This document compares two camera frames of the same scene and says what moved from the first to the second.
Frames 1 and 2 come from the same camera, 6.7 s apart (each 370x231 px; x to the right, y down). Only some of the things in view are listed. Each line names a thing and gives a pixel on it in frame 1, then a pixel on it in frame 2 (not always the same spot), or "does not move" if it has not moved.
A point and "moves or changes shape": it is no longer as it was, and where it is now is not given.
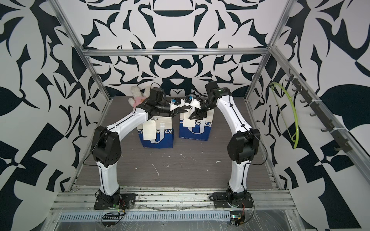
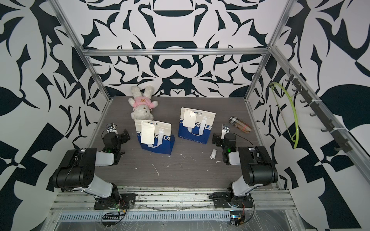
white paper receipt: x=149 y=130 moves or changes shape
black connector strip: x=111 y=217 does not move
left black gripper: x=173 y=114 to x=124 y=139
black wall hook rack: x=343 y=144 does not move
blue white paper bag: x=203 y=127 does not move
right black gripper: x=199 y=113 to x=219 y=140
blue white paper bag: x=164 y=132 moves or changes shape
